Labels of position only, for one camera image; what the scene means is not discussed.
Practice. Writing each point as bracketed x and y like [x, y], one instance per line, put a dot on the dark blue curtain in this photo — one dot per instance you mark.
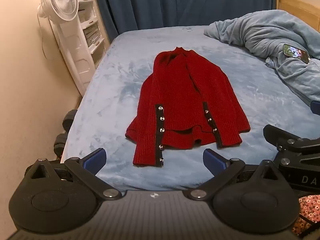
[180, 2]

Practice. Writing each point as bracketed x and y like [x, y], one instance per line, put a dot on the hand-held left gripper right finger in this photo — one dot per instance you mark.
[213, 159]

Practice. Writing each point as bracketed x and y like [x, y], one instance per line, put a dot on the red knit cardigan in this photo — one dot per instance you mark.
[185, 100]

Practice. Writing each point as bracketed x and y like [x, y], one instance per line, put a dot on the light blue fleece blanket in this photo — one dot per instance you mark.
[270, 32]

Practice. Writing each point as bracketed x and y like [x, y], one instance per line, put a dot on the white shelf unit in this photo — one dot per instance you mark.
[82, 52]

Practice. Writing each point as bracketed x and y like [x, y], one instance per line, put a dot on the black dumbbell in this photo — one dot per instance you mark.
[69, 120]
[60, 143]

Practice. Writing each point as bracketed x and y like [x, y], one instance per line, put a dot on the blue fleece bed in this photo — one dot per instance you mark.
[105, 105]

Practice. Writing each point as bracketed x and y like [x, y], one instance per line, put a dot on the floral patterned clothing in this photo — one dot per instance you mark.
[308, 210]

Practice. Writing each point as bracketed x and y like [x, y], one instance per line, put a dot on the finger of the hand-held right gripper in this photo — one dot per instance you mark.
[316, 108]
[280, 133]

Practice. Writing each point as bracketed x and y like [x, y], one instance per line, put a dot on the wooden headboard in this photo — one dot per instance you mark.
[300, 6]

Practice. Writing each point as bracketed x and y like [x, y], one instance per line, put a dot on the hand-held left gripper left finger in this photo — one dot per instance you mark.
[96, 158]

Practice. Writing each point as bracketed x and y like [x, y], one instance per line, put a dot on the smartphone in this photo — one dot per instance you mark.
[296, 53]

